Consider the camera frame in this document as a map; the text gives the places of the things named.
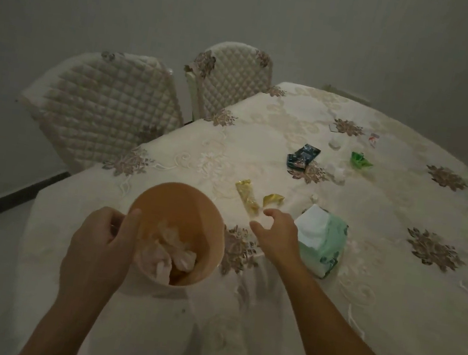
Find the table with cream floral cloth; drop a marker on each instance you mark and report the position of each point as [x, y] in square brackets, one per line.
[388, 198]

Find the green white tissue pack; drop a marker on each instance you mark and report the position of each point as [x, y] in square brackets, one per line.
[322, 245]

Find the person's left forearm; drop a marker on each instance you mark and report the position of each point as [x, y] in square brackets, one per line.
[61, 333]

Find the gold candy wrapper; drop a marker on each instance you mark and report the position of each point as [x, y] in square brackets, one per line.
[161, 256]
[247, 195]

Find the pink plastic bin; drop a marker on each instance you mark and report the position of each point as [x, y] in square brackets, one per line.
[185, 207]

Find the person's right forearm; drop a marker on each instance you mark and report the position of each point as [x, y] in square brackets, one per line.
[335, 348]

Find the person's right hand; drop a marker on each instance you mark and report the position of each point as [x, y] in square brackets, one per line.
[281, 239]

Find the dark blue snack wrapper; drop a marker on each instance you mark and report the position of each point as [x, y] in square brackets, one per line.
[304, 156]

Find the person's left hand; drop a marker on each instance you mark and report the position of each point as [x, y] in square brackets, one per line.
[96, 251]

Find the green wrapper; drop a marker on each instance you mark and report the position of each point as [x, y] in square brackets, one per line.
[359, 160]

